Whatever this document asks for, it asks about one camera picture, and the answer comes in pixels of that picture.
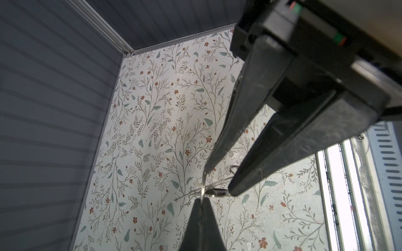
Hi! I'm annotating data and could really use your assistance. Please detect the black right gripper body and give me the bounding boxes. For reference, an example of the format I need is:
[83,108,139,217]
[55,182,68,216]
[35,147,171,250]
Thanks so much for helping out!
[230,1,402,121]

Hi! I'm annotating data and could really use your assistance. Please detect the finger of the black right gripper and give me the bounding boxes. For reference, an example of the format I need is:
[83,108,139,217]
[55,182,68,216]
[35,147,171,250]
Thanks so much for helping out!
[228,90,379,196]
[204,35,294,174]

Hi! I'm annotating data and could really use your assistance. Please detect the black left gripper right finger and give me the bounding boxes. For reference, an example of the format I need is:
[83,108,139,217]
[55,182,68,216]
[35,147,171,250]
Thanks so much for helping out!
[201,198,226,251]

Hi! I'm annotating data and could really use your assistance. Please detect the silver metal keyring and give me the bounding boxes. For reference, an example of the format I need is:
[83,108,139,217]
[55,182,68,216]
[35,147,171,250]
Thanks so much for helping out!
[200,172,233,200]

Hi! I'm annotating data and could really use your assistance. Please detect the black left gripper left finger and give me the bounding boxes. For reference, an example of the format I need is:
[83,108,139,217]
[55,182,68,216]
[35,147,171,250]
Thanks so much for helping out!
[179,199,203,251]

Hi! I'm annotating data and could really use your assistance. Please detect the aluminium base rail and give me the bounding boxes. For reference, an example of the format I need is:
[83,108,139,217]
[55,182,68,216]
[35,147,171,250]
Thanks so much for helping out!
[316,138,381,251]

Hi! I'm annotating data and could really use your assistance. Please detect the white slotted cable duct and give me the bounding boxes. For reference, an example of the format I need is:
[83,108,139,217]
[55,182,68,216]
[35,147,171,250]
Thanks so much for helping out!
[367,121,402,237]

